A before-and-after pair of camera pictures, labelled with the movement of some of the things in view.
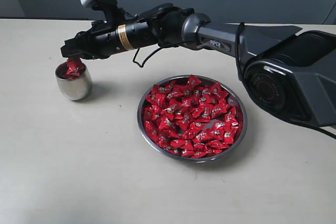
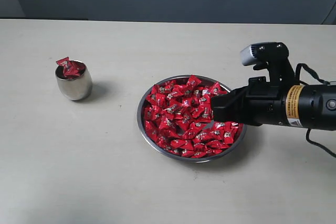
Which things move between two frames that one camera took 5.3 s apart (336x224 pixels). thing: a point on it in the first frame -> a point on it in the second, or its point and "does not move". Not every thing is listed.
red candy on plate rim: [193, 81] does not move
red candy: [73, 70] does not move
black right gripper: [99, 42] -> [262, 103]
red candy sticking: [75, 67] -> [66, 63]
